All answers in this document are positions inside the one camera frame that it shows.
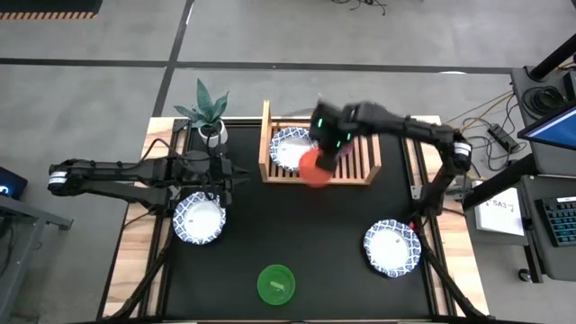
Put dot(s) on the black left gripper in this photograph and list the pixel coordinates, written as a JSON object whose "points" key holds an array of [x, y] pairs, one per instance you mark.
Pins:
{"points": [[219, 180]]}

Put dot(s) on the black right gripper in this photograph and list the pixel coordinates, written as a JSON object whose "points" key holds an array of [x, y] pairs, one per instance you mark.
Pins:
{"points": [[333, 128]]}

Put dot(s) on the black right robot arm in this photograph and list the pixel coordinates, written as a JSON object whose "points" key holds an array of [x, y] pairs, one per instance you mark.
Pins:
{"points": [[414, 128]]}

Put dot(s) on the black power strip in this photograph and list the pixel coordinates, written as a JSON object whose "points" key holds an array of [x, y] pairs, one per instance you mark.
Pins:
{"points": [[501, 137]]}

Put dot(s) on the orange plastic bowl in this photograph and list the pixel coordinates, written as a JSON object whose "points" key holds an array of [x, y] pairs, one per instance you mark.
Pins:
{"points": [[308, 173]]}

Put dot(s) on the white paper sign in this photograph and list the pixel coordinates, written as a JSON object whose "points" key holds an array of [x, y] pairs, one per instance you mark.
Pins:
{"points": [[497, 220]]}

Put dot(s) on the black device with blue light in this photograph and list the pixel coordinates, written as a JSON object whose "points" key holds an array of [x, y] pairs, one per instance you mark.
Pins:
{"points": [[13, 182]]}

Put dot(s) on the backlit black keyboard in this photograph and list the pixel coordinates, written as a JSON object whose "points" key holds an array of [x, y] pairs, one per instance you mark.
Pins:
{"points": [[560, 222]]}

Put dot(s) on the grey equipment cart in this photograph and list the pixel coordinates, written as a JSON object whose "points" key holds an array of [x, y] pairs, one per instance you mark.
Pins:
{"points": [[522, 90]]}

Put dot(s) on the blue patterned paper bowl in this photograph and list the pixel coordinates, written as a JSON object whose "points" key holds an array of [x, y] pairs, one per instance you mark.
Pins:
{"points": [[200, 222], [288, 150], [391, 247]]}

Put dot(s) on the grey metal side table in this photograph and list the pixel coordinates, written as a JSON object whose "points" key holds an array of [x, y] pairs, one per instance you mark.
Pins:
{"points": [[27, 213]]}

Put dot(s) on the black table mat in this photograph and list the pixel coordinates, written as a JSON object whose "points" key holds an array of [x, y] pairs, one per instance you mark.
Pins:
{"points": [[315, 225]]}

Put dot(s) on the wooden slatted dish shelf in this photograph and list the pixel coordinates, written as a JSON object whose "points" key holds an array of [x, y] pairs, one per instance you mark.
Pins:
{"points": [[265, 148]]}

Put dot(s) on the snake plant in white pot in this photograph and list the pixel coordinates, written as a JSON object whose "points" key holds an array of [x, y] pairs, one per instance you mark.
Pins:
{"points": [[204, 112]]}

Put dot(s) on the black caster wheel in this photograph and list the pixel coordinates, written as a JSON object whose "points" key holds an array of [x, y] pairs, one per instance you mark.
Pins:
{"points": [[524, 275]]}

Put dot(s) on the green plastic bowl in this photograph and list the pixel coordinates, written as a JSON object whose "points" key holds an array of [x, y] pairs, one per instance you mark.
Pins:
{"points": [[270, 292]]}

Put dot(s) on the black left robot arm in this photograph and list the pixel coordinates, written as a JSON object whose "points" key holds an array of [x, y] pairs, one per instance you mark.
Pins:
{"points": [[135, 168]]}

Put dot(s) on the computer monitor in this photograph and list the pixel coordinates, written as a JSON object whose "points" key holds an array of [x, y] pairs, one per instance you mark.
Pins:
{"points": [[555, 130]]}

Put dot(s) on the grey metal bracket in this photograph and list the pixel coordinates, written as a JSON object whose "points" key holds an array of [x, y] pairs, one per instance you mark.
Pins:
{"points": [[416, 192]]}

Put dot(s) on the black diagonal beam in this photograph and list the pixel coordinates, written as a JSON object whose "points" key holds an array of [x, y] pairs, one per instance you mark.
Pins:
{"points": [[499, 182]]}

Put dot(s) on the black round pole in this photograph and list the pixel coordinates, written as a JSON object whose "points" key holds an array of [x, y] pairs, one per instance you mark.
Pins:
{"points": [[553, 58]]}

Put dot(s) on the black mat with hazard stripes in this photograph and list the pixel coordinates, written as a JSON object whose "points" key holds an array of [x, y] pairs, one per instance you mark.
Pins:
{"points": [[45, 5]]}

